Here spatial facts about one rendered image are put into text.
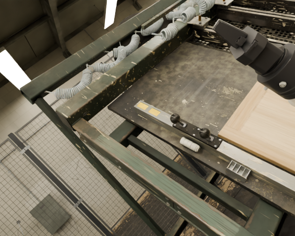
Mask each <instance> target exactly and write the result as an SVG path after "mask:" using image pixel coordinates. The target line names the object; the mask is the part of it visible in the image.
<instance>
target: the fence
mask: <svg viewBox="0 0 295 236"><path fill-rule="evenodd" d="M139 103H143V104H145V105H147V106H148V107H147V108H146V109H145V110H143V109H142V108H140V107H138V106H137V105H138V104H139ZM152 108H153V109H155V110H157V111H159V112H161V113H160V114H159V115H158V116H155V115H153V114H151V113H149V111H150V110H151V109H152ZM134 109H135V112H136V113H138V114H140V115H142V116H144V117H145V118H147V119H149V120H151V121H153V122H155V123H156V124H158V125H160V126H162V127H164V128H166V129H167V130H169V131H171V132H173V133H175V134H176V135H178V136H180V137H185V138H187V139H188V140H190V141H192V142H193V143H196V144H198V145H199V146H200V147H201V148H202V149H204V150H206V151H208V152H209V153H211V154H213V155H215V156H217V157H219V158H221V159H223V160H225V161H226V162H228V163H230V162H231V160H233V161H235V162H236V163H238V164H240V165H242V166H244V167H246V168H248V169H250V170H251V172H250V175H252V176H254V177H256V178H258V179H259V180H261V181H263V182H265V183H267V184H269V185H270V186H272V187H274V188H276V189H278V190H280V191H281V192H283V193H285V194H287V195H289V196H291V197H292V198H294V199H295V177H294V176H292V175H290V174H288V173H286V172H284V171H282V170H280V169H278V168H276V167H274V166H272V165H270V164H268V163H266V162H264V161H262V160H260V159H258V158H256V157H254V156H252V155H250V154H248V153H246V152H244V151H242V150H240V149H238V148H236V147H234V146H232V145H230V144H228V143H226V142H224V141H222V143H221V144H220V145H219V147H218V148H217V149H214V148H212V147H210V146H208V145H207V144H205V143H203V142H201V141H199V140H197V139H195V138H193V137H191V136H190V135H188V134H185V133H184V132H182V131H180V130H178V129H176V128H174V127H173V126H172V125H173V123H172V122H171V121H170V117H171V115H170V114H168V113H166V112H164V111H162V110H160V109H158V108H156V107H154V106H152V105H150V104H148V103H146V102H144V101H142V100H140V101H139V102H138V103H137V104H136V105H135V106H134Z"/></svg>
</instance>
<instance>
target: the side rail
mask: <svg viewBox="0 0 295 236"><path fill-rule="evenodd" d="M73 128H74V129H75V130H76V131H77V132H78V134H79V136H80V139H81V140H82V141H83V142H84V143H86V144H87V145H88V146H89V147H91V148H92V149H93V150H95V151H96V152H97V153H98V154H100V155H101V156H102V157H104V158H105V159H106V160H107V161H109V162H110V163H111V164H113V165H114V166H115V167H117V168H118V169H119V170H121V171H122V172H123V173H125V174H126V175H127V176H129V177H130V178H131V179H132V180H133V181H135V182H136V183H137V184H139V185H140V186H141V187H143V188H144V189H145V190H147V191H148V192H149V193H151V194H152V195H153V196H154V197H156V198H157V199H158V200H160V201H161V202H162V203H163V204H165V205H166V206H167V207H169V208H170V209H171V210H172V211H174V212H175V213H177V214H178V215H179V216H180V217H182V218H183V219H184V220H186V221H187V222H188V223H190V224H191V225H192V226H193V227H195V228H196V229H197V230H198V231H200V232H201V233H202V234H204V235H205V236H256V235H254V234H253V233H251V232H250V231H248V230H247V229H245V228H244V227H242V226H241V225H239V224H238V223H236V222H235V221H234V220H232V219H231V218H229V217H228V216H226V215H225V214H223V213H222V212H220V211H219V210H217V209H216V208H214V207H213V206H211V205H210V204H208V203H207V202H205V201H204V200H203V199H201V198H200V197H198V196H197V195H195V194H194V193H192V192H191V191H189V190H188V189H186V188H185V187H183V186H182V185H181V184H179V183H178V182H176V181H175V180H173V179H172V178H170V177H169V176H167V175H166V174H164V173H163V172H161V171H160V170H158V169H157V168H156V167H154V166H153V165H151V164H150V163H148V162H146V161H145V160H143V159H142V158H141V157H139V156H138V155H136V154H135V153H133V152H132V151H130V150H129V149H127V148H126V147H124V146H123V145H121V144H120V143H118V142H117V141H116V140H114V139H113V138H111V137H110V136H108V135H107V134H105V133H104V132H102V131H101V130H99V129H98V128H96V127H95V126H93V125H92V124H90V123H89V122H88V121H86V120H85V119H83V118H81V119H80V120H79V121H78V122H77V123H75V124H74V125H73Z"/></svg>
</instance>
